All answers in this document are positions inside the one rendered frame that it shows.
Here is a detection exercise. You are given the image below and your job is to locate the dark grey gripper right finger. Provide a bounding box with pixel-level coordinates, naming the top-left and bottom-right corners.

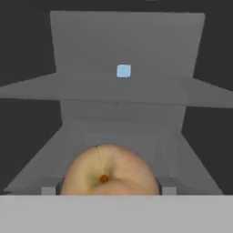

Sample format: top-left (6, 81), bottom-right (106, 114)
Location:
top-left (156, 176), bottom-right (178, 196)

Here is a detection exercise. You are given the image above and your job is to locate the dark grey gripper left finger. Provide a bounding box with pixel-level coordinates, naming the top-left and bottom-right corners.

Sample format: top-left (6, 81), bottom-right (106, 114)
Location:
top-left (40, 177), bottom-right (64, 196)

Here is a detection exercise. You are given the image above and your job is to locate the peach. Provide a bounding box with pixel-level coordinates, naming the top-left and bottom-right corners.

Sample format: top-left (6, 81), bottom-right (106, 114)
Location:
top-left (59, 143), bottom-right (161, 196)

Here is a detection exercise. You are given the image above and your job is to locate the grey fridge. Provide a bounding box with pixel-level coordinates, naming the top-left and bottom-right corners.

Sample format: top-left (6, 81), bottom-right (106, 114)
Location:
top-left (0, 10), bottom-right (233, 196)

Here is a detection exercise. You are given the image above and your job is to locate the small light blue cube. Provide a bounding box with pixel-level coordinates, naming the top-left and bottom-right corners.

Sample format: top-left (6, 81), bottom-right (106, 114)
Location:
top-left (116, 63), bottom-right (132, 79)

